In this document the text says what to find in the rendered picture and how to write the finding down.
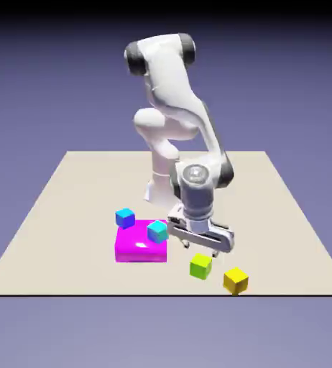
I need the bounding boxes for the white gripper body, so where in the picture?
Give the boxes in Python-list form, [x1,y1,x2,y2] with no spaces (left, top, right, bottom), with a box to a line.
[167,216,235,254]

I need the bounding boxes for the small green cube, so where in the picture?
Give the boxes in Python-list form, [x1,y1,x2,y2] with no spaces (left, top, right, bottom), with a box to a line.
[189,253,213,281]

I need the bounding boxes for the small cyan cube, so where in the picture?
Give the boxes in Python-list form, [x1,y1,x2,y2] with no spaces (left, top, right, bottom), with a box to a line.
[146,219,170,245]

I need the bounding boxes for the small yellow cube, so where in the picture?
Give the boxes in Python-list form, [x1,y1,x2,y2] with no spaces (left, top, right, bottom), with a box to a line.
[222,267,249,296]

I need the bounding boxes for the small blue cube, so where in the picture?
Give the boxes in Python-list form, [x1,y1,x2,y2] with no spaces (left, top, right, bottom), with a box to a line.
[114,208,136,230]

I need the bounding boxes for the large magenta box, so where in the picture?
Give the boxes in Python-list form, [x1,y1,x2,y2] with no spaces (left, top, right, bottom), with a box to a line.
[114,219,168,264]

